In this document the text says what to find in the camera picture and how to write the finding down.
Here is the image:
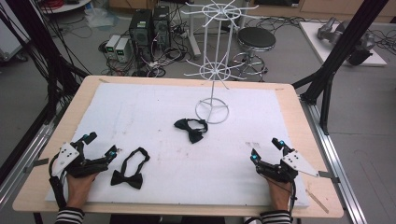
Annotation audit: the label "hand-held gripper cable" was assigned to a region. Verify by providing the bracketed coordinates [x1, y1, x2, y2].
[48, 153, 68, 210]
[288, 179, 299, 220]

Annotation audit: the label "white foam mat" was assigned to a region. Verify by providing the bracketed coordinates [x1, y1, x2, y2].
[45, 82, 311, 209]

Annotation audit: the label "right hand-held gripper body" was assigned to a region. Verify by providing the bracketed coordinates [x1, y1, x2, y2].
[255, 146, 319, 184]

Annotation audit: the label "person's right hand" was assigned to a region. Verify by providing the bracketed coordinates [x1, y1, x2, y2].
[266, 177, 294, 213]

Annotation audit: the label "grey metal bracket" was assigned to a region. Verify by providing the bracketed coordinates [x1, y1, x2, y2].
[318, 170, 341, 185]
[23, 158, 50, 175]

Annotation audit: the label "tangle of floor cables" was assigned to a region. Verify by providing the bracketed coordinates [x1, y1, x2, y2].
[98, 29, 191, 78]

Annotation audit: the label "white desk leg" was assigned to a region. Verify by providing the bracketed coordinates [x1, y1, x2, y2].
[187, 5, 203, 60]

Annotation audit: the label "black frame post with cables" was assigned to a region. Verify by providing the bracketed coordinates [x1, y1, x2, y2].
[5, 0, 91, 125]

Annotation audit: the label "black bow tie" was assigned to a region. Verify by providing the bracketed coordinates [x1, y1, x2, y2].
[110, 147, 151, 190]
[173, 118, 209, 145]

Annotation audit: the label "white wire display rack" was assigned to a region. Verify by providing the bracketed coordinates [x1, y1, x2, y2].
[180, 0, 260, 125]

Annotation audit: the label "white floor board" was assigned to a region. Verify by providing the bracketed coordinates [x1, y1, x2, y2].
[298, 21, 389, 67]

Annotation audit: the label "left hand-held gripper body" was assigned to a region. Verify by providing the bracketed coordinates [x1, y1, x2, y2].
[50, 139, 110, 179]

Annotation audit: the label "left hand-held gripper cable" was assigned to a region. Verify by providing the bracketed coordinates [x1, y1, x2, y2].
[48, 153, 68, 210]

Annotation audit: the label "person's left hand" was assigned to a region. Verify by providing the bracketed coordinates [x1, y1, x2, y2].
[65, 172, 99, 210]

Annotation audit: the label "black floor cables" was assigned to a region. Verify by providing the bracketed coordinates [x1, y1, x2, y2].
[248, 14, 396, 56]

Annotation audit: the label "aluminium rail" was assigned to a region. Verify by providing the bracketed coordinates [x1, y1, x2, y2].
[298, 95, 369, 224]
[0, 102, 69, 208]

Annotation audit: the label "grey robot machine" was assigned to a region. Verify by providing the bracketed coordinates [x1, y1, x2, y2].
[317, 17, 377, 66]

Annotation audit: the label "grey case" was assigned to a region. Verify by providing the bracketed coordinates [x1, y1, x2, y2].
[0, 17, 31, 62]

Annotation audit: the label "black round stool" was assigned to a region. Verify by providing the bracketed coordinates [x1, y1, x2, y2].
[232, 26, 277, 82]

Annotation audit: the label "white power supply unit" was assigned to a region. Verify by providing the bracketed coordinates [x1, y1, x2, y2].
[114, 36, 132, 63]
[105, 34, 121, 60]

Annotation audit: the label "black computer tower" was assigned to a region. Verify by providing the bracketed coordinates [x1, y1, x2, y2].
[128, 8, 154, 63]
[151, 5, 172, 50]

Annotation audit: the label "clear plastic bag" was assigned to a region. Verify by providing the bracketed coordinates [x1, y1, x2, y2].
[84, 7, 120, 30]

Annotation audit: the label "thin wooden stick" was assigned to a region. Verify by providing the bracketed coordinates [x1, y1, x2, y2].
[305, 189, 330, 215]

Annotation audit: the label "right hand-held gripper cable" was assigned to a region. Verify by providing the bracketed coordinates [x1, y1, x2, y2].
[288, 179, 299, 220]

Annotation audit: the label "white round table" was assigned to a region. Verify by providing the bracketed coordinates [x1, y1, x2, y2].
[39, 0, 92, 14]

